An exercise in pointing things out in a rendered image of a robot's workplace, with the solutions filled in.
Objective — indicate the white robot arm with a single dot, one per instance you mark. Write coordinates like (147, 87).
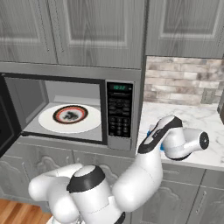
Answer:
(145, 178)

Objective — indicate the grey microwave oven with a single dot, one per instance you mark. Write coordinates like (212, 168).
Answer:
(121, 110)

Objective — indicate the white microwave turntable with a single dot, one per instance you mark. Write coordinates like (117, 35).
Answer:
(87, 124)

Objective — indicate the black microwave door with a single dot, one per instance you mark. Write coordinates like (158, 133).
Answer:
(7, 128)

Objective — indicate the dark patterned round plate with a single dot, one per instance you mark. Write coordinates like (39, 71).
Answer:
(70, 114)

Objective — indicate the grey drawer front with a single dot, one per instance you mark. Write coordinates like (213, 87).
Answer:
(183, 172)
(214, 178)

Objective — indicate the dark appliance at edge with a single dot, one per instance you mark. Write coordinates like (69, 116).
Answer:
(221, 108)

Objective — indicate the grey wall cupboard door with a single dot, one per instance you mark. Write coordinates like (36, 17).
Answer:
(186, 26)
(23, 29)
(99, 29)

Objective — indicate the grey wall socket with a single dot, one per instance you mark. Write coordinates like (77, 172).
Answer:
(208, 96)

